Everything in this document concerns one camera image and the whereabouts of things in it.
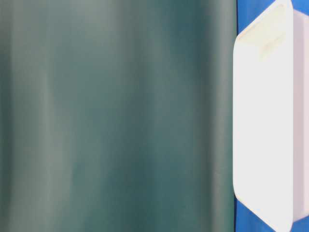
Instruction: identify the white plastic case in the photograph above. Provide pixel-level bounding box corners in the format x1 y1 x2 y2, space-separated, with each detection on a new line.
233 0 309 232

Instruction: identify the green mat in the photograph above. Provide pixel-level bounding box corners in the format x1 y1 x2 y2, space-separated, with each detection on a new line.
0 0 237 232

